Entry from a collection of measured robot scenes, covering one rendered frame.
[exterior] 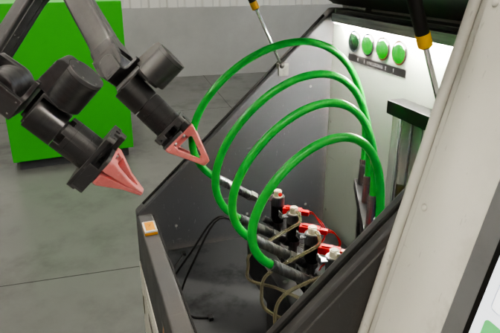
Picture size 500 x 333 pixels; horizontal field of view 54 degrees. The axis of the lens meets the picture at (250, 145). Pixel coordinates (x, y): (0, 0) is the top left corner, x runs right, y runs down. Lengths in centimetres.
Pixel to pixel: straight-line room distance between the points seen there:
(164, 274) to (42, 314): 163
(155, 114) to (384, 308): 49
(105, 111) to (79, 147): 348
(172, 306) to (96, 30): 56
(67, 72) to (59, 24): 335
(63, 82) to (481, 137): 54
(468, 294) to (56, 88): 59
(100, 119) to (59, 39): 70
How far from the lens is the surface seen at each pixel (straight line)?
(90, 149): 77
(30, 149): 429
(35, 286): 286
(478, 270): 60
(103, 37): 102
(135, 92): 90
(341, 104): 82
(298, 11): 781
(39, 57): 412
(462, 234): 62
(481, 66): 63
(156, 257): 113
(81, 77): 73
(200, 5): 745
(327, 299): 73
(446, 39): 94
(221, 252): 135
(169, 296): 101
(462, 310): 62
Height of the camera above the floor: 155
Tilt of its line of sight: 20 degrees down
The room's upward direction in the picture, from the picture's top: straight up
